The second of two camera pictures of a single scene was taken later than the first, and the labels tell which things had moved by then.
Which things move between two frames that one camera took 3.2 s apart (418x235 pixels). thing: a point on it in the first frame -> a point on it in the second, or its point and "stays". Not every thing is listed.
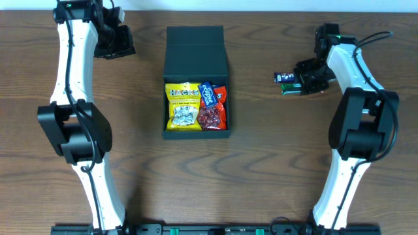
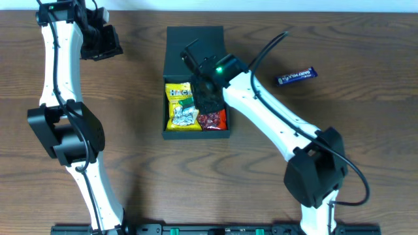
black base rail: x=215 y=229 stays
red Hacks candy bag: x=214 y=117 stays
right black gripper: x=302 y=78 -> x=206 y=106
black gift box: x=195 y=54 stays
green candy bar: x=291 y=89 -> x=187 y=102
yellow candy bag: x=184 y=113 stays
